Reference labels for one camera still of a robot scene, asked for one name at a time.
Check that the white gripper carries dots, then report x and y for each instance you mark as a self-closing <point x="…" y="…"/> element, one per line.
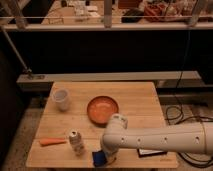
<point x="110" y="155"/>

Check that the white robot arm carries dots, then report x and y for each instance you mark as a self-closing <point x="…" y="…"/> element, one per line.
<point x="194" y="138"/>

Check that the black and white snack box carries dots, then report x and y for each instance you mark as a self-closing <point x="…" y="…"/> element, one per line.
<point x="146" y="153"/>

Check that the orange bowl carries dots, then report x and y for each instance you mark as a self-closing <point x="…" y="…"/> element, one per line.
<point x="101" y="108"/>

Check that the orange carrot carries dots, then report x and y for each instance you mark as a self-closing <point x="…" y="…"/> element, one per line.
<point x="51" y="141"/>

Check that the clear plastic cup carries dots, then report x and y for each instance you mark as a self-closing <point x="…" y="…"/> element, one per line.
<point x="61" y="99"/>

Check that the grey metal diagonal strut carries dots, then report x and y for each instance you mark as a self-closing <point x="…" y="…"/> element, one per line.
<point x="27" y="70"/>

